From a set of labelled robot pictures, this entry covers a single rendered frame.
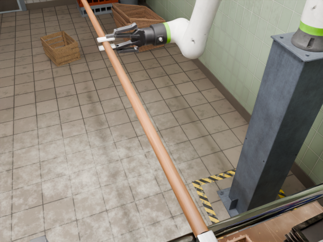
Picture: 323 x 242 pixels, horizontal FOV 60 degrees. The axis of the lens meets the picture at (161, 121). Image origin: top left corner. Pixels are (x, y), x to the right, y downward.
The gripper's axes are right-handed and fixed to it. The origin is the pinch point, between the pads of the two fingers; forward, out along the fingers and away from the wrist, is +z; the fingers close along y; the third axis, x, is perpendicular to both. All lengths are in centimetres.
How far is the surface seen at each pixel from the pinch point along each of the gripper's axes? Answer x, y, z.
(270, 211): -90, 0, -17
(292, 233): -87, 31, -37
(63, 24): 316, 115, 13
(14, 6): 391, 106, 80
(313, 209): -73, 59, -71
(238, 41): 75, 55, -122
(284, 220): -73, 59, -55
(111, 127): 74, 116, -4
